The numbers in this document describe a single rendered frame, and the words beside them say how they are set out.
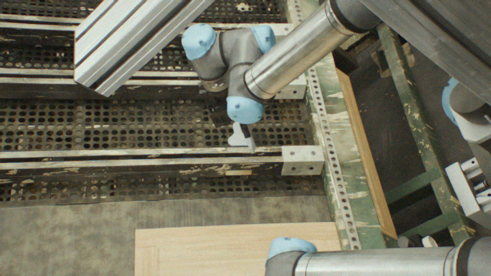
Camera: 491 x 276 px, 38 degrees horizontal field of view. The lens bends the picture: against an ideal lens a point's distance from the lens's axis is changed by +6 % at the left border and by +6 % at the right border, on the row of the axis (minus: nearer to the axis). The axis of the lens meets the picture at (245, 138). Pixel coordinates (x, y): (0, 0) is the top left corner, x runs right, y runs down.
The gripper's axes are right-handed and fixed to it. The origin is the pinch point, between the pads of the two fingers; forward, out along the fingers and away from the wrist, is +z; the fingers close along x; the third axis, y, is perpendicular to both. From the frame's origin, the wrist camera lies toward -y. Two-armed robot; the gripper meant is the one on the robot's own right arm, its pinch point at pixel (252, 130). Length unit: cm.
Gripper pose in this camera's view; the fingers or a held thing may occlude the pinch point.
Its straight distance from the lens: 169.2
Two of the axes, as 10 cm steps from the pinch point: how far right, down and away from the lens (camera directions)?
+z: 2.9, 5.9, 7.6
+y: -9.5, 2.8, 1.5
